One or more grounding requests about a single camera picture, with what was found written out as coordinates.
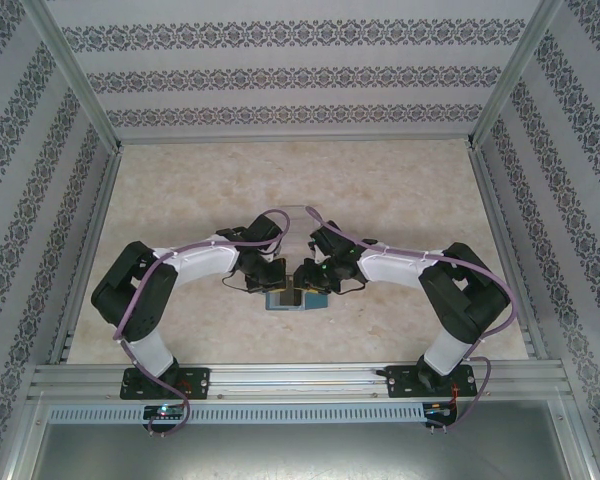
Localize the long aluminium mounting rail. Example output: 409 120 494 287
27 357 576 401

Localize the aluminium frame post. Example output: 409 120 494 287
23 0 124 151
465 0 570 151

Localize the grey slotted cable duct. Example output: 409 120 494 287
47 402 426 426

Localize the thin black cable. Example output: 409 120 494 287
221 272 254 293
337 277 367 297

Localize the clear acrylic card box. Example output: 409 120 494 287
279 203 326 261

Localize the aluminium side rail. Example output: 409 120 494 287
467 144 552 362
48 144 126 365

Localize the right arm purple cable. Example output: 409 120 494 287
304 204 519 436

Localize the grey metal sheet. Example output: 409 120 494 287
29 422 576 480

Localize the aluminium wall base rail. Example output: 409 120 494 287
114 130 476 147

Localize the teal leather card holder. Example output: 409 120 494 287
263 285 330 313

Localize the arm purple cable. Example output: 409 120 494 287
304 204 519 436
112 209 294 439

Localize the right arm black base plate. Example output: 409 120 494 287
384 363 479 400

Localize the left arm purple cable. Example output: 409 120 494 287
112 209 294 439

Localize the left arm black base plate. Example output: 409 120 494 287
121 367 212 402

